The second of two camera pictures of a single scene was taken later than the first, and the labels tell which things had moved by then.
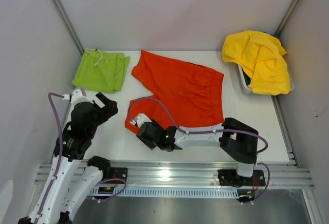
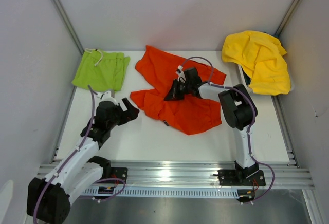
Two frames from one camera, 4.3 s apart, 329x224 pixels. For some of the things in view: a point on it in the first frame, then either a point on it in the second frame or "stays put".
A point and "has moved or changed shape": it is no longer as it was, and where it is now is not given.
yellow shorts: (260, 55) stays put
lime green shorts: (101, 72) stays put
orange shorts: (193, 94) has moved or changed shape
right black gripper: (150, 145) → (174, 94)
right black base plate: (230, 178) stays put
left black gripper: (109, 109) → (132, 112)
